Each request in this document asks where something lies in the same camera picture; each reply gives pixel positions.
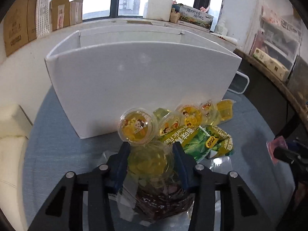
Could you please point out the white bottle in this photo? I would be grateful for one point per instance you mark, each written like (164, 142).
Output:
(221, 28)

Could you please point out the yellow fruit jelly cup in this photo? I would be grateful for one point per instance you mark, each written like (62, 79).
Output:
(153, 160)

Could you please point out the printed landscape carton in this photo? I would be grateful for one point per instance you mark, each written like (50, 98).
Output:
(194, 16)

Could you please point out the yellow jelly cup right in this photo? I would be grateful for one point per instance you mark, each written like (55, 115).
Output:
(225, 109)

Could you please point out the cream leather sofa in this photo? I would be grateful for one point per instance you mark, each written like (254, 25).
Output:
(15, 132)

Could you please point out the white storage box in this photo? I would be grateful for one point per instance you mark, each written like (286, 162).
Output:
(100, 73)

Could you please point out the dark plum snack packet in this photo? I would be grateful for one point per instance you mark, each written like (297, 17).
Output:
(152, 200)

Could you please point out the small green garlic packet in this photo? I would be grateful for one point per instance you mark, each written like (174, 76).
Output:
(190, 139)

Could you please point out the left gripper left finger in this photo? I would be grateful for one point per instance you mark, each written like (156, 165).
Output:
(62, 210)

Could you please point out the large cardboard box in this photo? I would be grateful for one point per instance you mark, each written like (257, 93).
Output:
(19, 25)

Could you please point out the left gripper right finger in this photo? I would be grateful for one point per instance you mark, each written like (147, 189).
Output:
(240, 209)

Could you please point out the dark wooden side table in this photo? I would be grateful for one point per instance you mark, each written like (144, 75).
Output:
(273, 99)

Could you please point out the white foam box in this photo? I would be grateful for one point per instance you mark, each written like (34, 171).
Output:
(158, 10)

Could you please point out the dotted white paper bag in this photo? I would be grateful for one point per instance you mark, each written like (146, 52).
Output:
(43, 23)

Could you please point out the beige tissue box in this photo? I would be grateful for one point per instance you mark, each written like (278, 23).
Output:
(275, 66)

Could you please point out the small cardboard box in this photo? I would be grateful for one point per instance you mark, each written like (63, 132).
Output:
(65, 13)

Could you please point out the clear drawer organizer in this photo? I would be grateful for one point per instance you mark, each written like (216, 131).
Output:
(278, 37)

